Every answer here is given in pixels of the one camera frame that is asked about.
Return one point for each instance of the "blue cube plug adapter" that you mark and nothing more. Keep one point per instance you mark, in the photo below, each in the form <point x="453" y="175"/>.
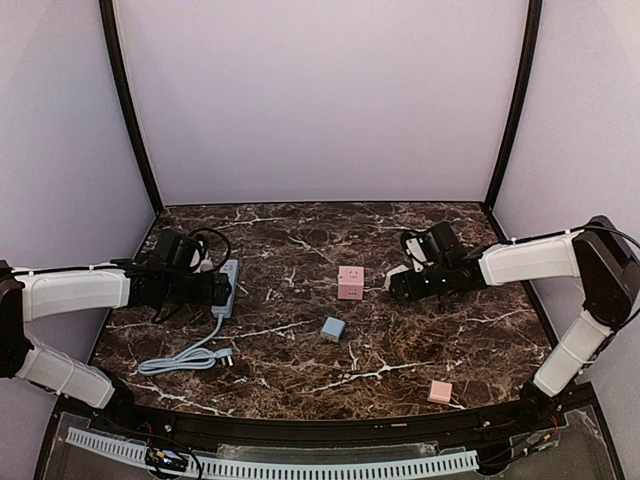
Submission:
<point x="332" y="329"/>

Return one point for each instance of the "left black frame post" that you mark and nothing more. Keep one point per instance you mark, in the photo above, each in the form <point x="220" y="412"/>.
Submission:
<point x="123" y="90"/>

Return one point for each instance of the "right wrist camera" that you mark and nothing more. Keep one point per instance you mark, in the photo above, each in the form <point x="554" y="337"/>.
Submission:
<point x="436" y="245"/>

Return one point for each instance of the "black frame post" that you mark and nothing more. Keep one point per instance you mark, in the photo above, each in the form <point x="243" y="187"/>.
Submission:
<point x="123" y="90"/>
<point x="521" y="83"/>

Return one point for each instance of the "blue power strip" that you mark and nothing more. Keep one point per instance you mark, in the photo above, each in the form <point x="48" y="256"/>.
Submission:
<point x="227" y="280"/>

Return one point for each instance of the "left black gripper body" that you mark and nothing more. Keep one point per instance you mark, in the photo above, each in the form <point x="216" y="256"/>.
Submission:
<point x="220" y="288"/>

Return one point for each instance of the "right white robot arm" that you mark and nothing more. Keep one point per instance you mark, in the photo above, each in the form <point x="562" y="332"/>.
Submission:
<point x="585" y="277"/>

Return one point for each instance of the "pink cube socket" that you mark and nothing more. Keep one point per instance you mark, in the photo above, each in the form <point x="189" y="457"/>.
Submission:
<point x="350" y="283"/>

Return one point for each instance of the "small circuit board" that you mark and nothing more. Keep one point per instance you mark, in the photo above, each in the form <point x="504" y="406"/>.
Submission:
<point x="166" y="459"/>

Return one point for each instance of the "white cube socket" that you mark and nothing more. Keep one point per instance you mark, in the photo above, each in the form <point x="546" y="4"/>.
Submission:
<point x="391" y="273"/>

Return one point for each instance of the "pink small plug adapter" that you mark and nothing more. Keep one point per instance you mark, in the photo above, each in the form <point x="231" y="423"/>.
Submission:
<point x="440" y="392"/>

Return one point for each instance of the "right black frame post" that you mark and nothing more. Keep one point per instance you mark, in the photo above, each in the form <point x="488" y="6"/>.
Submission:
<point x="521" y="83"/>

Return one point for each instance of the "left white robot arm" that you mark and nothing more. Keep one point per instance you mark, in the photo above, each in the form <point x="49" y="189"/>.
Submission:
<point x="27" y="295"/>

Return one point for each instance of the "black front table rail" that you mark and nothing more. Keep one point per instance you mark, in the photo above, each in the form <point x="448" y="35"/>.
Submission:
<point x="476" y="427"/>

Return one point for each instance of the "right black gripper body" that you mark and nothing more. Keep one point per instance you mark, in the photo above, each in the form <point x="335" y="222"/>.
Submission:
<point x="400" y="285"/>

